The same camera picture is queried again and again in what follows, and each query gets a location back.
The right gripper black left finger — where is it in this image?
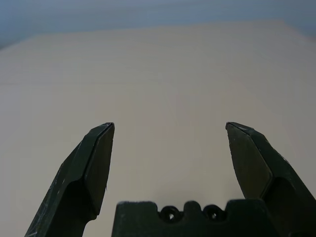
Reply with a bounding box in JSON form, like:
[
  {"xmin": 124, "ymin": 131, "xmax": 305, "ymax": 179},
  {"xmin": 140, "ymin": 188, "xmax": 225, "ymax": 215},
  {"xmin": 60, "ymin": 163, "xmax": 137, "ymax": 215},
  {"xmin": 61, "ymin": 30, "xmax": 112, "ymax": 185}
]
[{"xmin": 24, "ymin": 122, "xmax": 115, "ymax": 237}]

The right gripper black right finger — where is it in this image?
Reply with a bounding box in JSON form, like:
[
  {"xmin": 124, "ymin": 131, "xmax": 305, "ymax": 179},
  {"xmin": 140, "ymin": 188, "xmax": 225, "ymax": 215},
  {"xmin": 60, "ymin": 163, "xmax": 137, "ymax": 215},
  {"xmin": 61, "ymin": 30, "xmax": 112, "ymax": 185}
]
[{"xmin": 225, "ymin": 121, "xmax": 316, "ymax": 237}]

